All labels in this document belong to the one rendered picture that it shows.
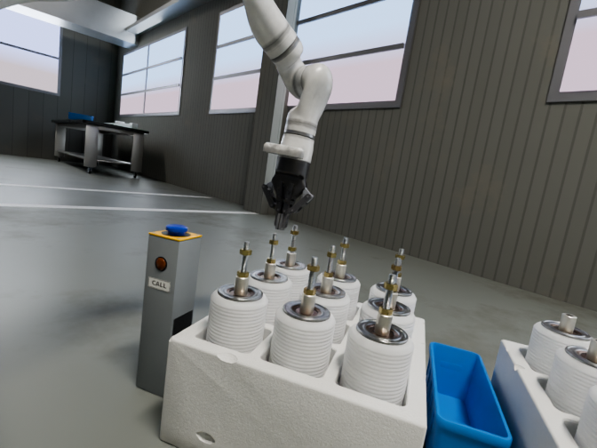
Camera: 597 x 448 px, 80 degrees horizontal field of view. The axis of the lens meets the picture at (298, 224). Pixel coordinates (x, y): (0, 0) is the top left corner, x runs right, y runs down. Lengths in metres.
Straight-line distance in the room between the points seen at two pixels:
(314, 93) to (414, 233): 1.92
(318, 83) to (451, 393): 0.76
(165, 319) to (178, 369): 0.13
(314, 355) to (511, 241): 1.92
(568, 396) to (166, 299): 0.67
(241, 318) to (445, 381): 0.56
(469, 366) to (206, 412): 0.59
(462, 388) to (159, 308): 0.69
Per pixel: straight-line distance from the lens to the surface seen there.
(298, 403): 0.55
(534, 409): 0.69
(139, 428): 0.74
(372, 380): 0.54
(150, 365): 0.79
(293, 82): 0.82
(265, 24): 0.75
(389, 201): 2.70
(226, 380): 0.59
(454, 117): 2.57
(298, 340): 0.54
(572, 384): 0.70
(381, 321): 0.54
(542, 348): 0.80
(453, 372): 0.95
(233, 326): 0.58
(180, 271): 0.70
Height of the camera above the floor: 0.47
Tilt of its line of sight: 8 degrees down
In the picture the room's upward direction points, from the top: 8 degrees clockwise
